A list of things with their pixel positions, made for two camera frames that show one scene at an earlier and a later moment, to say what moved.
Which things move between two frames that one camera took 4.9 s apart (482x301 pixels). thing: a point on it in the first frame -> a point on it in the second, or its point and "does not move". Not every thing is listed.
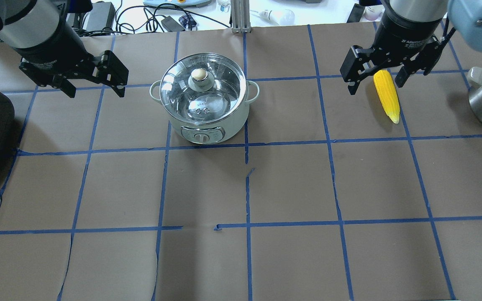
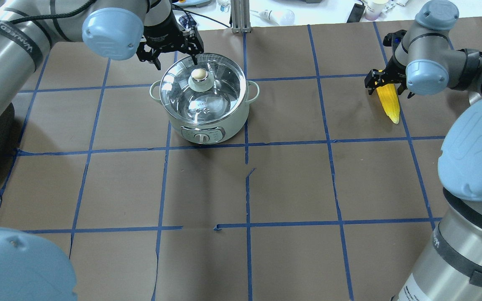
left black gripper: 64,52 -> 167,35
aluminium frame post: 240,11 does not move
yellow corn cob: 386,88 does not move
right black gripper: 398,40 -> 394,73
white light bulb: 286,17 does not move
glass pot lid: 203,89 does not move
